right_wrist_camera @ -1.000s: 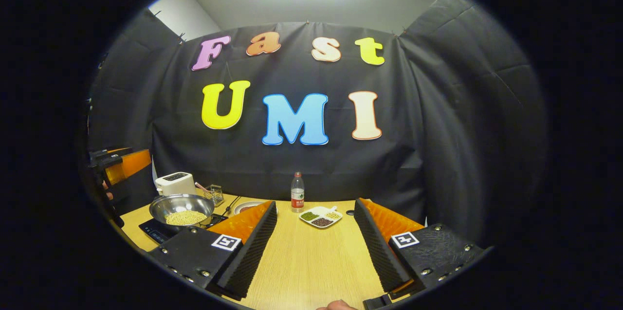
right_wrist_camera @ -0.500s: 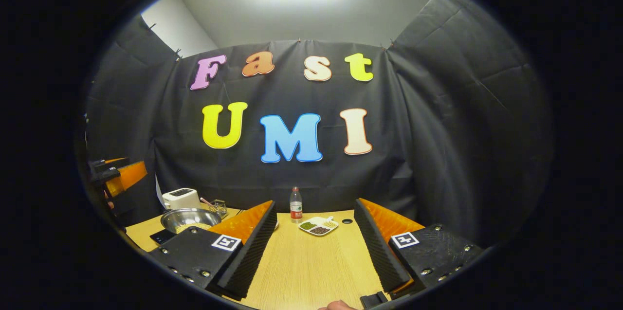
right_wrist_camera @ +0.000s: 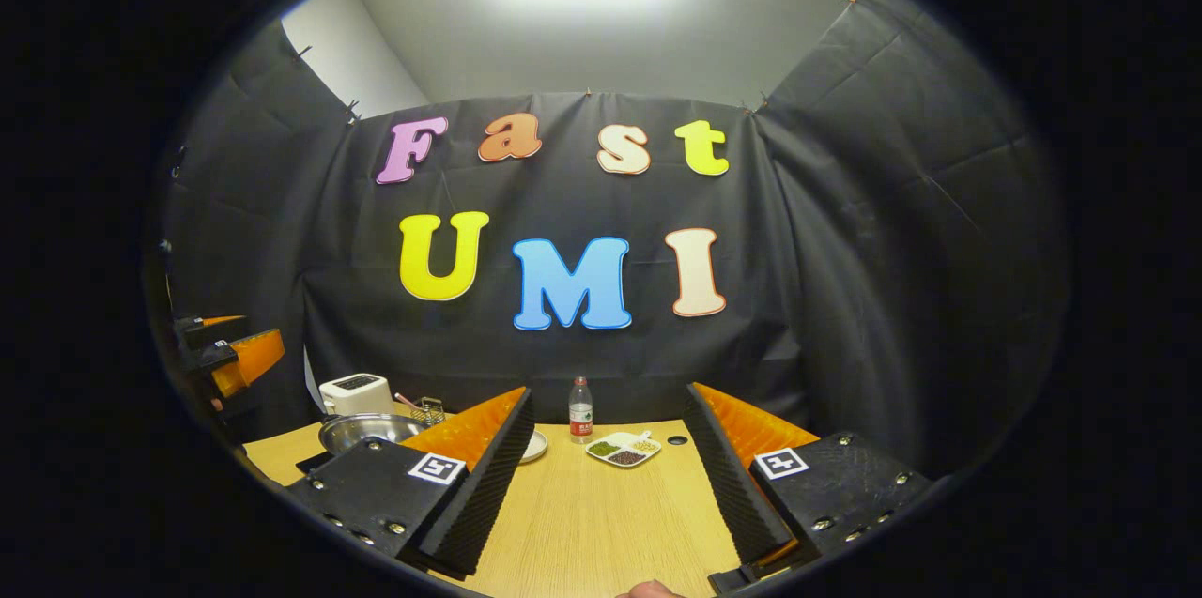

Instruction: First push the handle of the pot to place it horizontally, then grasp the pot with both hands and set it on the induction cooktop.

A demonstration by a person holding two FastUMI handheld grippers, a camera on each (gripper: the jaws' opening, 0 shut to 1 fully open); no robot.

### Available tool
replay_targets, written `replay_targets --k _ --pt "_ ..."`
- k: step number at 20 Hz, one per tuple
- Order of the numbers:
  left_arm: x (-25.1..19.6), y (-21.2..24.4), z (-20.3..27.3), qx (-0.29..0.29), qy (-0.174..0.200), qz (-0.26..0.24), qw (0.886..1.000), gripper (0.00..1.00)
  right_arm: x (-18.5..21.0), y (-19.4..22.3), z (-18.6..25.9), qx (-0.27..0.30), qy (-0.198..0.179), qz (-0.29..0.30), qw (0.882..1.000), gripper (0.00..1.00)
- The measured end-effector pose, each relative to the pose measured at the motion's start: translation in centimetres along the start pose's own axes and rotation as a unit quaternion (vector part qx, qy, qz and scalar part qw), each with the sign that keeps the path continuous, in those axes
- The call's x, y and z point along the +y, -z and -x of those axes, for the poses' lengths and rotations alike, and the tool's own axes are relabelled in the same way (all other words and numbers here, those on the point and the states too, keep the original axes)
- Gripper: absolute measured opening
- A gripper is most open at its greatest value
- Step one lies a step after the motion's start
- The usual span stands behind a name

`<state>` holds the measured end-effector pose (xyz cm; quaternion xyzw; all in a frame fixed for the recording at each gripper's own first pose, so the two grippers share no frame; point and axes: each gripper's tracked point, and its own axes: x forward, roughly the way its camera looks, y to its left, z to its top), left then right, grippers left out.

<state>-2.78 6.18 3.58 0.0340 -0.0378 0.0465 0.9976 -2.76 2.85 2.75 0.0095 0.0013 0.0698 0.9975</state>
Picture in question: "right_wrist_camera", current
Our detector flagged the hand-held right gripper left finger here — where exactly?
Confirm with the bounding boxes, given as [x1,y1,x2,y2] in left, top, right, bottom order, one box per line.
[286,385,534,580]

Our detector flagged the clear water bottle red label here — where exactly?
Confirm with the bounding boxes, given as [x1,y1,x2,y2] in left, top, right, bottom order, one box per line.
[569,376,594,445]

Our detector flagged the white toaster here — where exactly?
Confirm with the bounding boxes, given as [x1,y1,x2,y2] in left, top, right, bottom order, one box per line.
[318,374,393,418]

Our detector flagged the stainless steel pot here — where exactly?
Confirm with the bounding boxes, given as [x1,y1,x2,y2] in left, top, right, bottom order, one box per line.
[317,412,433,456]

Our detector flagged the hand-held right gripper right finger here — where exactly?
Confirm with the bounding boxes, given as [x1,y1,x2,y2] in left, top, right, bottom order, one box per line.
[681,382,935,580]

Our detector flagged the white divided dish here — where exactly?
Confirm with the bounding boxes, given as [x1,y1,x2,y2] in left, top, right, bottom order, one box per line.
[585,430,662,469]

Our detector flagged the black backdrop cloth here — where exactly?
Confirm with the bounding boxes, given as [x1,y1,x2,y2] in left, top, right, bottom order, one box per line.
[150,0,1067,486]

